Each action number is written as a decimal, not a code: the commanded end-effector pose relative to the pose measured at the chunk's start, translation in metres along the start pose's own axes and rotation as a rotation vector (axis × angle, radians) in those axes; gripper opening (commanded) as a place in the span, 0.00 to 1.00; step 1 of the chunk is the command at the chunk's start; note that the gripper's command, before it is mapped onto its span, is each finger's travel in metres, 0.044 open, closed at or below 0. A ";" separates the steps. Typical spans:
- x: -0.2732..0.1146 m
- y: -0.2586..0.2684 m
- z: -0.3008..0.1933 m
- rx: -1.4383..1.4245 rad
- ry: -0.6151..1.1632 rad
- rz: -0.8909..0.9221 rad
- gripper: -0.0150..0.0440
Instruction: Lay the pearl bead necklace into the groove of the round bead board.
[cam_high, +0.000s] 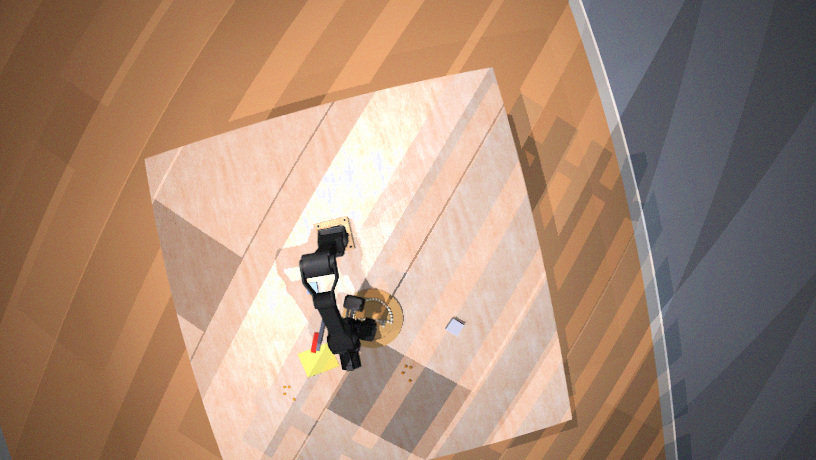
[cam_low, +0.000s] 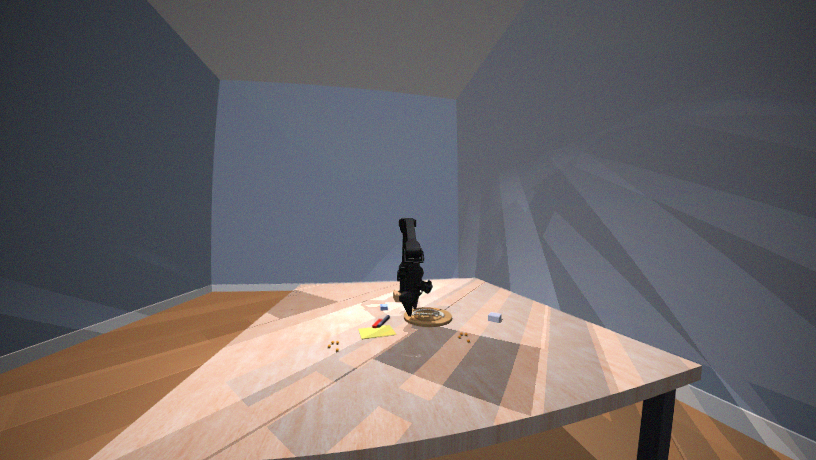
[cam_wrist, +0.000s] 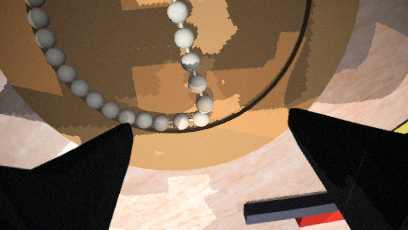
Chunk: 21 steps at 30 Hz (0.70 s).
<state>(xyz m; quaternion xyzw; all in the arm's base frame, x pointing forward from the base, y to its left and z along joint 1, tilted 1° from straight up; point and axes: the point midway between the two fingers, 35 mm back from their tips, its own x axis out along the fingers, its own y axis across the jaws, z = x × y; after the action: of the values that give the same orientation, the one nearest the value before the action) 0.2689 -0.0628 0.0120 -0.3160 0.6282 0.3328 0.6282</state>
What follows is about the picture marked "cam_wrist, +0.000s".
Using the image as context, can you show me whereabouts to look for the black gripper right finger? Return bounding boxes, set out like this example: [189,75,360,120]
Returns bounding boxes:
[287,108,408,230]

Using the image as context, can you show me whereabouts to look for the tan round board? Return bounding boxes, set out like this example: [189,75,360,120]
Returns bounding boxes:
[0,0,360,170]

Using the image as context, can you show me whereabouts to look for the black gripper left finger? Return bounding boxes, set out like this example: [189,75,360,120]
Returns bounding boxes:
[0,123,134,230]

